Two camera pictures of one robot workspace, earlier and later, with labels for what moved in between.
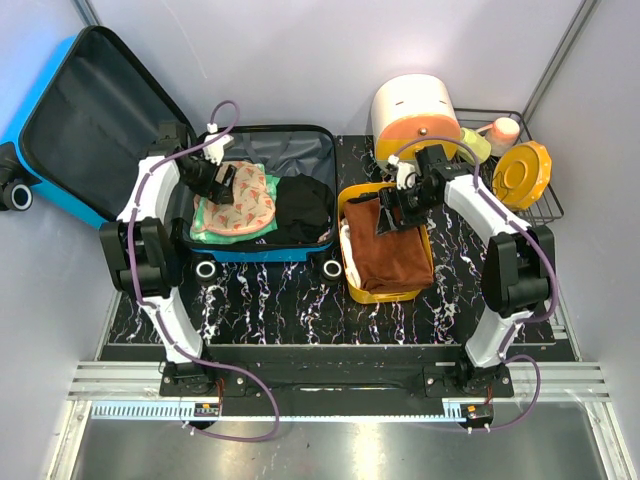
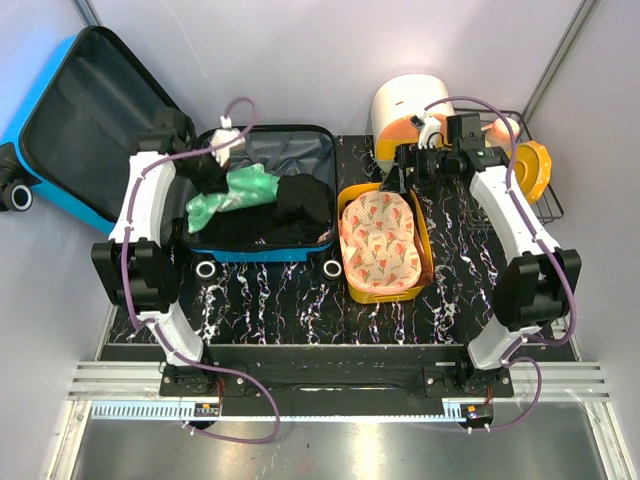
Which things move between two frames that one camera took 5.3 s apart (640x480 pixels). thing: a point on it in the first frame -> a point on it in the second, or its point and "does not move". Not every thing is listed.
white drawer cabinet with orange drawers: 412,106 does not move
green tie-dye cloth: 267,232 -> 251,185
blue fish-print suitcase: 90,106 does not move
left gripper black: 220,193 does not move
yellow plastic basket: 391,296 does not move
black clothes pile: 304,207 does not move
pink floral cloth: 252,208 -> 379,242
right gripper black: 391,198 -> 408,155
